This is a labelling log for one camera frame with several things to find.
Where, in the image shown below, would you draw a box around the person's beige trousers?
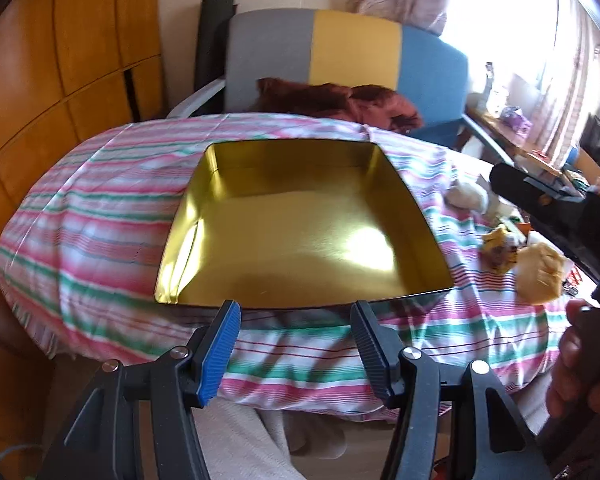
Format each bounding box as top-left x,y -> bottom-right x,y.
195,395 -> 351,480

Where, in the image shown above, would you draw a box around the wooden desk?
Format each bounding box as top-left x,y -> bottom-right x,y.
467,105 -> 600,181

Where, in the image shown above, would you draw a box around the wooden wardrobe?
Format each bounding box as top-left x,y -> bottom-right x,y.
0,0 -> 168,361

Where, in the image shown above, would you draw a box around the black rolled mat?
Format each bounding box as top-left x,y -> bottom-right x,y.
195,0 -> 238,106

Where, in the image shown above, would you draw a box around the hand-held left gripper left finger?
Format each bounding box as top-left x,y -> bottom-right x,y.
37,300 -> 243,480

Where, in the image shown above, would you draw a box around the yellow sponge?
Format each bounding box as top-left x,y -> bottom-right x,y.
515,241 -> 568,306

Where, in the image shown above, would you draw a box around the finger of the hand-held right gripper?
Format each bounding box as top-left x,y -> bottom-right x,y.
489,161 -> 593,261

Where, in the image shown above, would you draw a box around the rolled white sock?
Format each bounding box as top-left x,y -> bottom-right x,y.
445,180 -> 490,213

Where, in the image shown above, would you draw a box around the gold square tin container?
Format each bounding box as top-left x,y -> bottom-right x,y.
153,141 -> 455,321

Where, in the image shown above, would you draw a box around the person's right hand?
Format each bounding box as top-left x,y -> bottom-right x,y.
546,299 -> 600,418

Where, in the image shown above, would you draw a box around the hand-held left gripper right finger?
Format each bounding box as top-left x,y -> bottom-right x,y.
350,300 -> 553,480

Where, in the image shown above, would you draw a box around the brown jacket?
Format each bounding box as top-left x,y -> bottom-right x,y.
256,77 -> 425,133

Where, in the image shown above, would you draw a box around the striped tablecloth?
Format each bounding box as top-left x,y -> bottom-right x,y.
0,112 -> 581,418

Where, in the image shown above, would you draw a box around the grey yellow blue armchair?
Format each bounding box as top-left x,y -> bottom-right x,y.
167,8 -> 516,166

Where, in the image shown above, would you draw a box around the purple tissue box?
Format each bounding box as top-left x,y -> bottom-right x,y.
502,107 -> 531,131

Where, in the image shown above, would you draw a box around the yellow snack packet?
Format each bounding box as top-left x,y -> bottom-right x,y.
481,225 -> 523,273

